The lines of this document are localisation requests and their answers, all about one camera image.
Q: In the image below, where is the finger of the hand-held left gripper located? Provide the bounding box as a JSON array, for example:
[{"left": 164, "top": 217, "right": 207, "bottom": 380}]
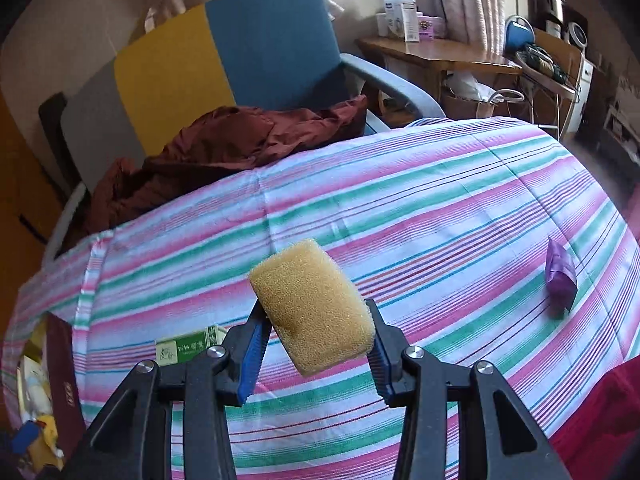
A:
[{"left": 10, "top": 422, "right": 43, "bottom": 454}]

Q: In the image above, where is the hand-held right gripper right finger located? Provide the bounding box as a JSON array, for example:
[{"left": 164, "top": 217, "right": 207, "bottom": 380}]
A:
[{"left": 365, "top": 299, "right": 573, "bottom": 480}]

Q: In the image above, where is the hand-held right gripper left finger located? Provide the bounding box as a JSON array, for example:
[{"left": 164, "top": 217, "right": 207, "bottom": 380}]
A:
[{"left": 65, "top": 305, "right": 273, "bottom": 480}]

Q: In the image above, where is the dark red gold-lined box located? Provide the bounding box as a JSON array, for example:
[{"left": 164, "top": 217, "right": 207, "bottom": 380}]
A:
[{"left": 0, "top": 310, "right": 88, "bottom": 480}]

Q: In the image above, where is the yellow sponge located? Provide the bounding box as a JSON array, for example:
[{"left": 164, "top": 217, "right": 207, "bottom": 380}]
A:
[{"left": 248, "top": 238, "right": 377, "bottom": 377}]

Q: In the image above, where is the small green tea box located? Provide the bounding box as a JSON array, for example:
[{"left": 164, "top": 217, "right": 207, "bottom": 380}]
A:
[{"left": 156, "top": 325, "right": 231, "bottom": 363}]

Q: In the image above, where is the purple packet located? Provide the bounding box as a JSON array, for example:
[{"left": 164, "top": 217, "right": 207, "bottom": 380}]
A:
[{"left": 545, "top": 236, "right": 577, "bottom": 311}]

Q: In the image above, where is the maroon jacket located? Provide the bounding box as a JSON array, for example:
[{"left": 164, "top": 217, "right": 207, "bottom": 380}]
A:
[{"left": 82, "top": 94, "right": 368, "bottom": 241}]

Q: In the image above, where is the red cloth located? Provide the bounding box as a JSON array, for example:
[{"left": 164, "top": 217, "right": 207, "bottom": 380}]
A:
[{"left": 550, "top": 360, "right": 640, "bottom": 480}]

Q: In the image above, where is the wooden wardrobe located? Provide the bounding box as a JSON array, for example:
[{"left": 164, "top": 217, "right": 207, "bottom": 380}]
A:
[{"left": 0, "top": 95, "right": 66, "bottom": 281}]

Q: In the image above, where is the brown paper bag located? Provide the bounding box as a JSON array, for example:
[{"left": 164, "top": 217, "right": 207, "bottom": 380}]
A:
[{"left": 442, "top": 95, "right": 501, "bottom": 121}]

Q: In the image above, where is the white plastic bag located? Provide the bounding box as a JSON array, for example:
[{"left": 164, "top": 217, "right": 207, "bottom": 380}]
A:
[{"left": 447, "top": 72, "right": 493, "bottom": 103}]

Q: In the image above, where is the grey yellow blue sofa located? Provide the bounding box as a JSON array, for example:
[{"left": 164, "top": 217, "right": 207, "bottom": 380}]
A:
[{"left": 42, "top": 0, "right": 446, "bottom": 261}]

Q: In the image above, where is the wooden desk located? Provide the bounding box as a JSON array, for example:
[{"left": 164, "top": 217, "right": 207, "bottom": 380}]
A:
[{"left": 356, "top": 36, "right": 523, "bottom": 106}]

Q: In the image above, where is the white low shelf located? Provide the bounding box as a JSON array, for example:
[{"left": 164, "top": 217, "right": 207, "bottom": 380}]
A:
[{"left": 602, "top": 100, "right": 640, "bottom": 151}]

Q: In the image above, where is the pink purple carton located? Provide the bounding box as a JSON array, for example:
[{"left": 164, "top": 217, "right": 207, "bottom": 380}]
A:
[{"left": 417, "top": 16, "right": 446, "bottom": 41}]

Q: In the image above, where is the dark patterned bundle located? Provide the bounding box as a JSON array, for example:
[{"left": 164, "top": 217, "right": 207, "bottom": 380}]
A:
[{"left": 522, "top": 45, "right": 568, "bottom": 83}]

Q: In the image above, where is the white picture carton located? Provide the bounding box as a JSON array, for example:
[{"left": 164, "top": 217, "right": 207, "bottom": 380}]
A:
[{"left": 385, "top": 0, "right": 403, "bottom": 38}]

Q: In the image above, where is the tall white carton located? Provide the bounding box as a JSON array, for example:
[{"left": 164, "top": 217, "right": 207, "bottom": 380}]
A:
[{"left": 400, "top": 0, "right": 420, "bottom": 42}]

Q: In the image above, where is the blue rounded object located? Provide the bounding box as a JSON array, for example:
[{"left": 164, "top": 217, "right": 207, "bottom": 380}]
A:
[{"left": 505, "top": 16, "right": 536, "bottom": 53}]

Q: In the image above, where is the wooden cabinet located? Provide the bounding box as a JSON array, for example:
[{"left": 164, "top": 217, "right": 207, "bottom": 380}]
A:
[{"left": 535, "top": 27, "right": 596, "bottom": 136}]

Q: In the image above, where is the white wire rack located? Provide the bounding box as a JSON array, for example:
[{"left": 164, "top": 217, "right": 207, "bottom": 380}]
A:
[{"left": 515, "top": 42, "right": 578, "bottom": 136}]

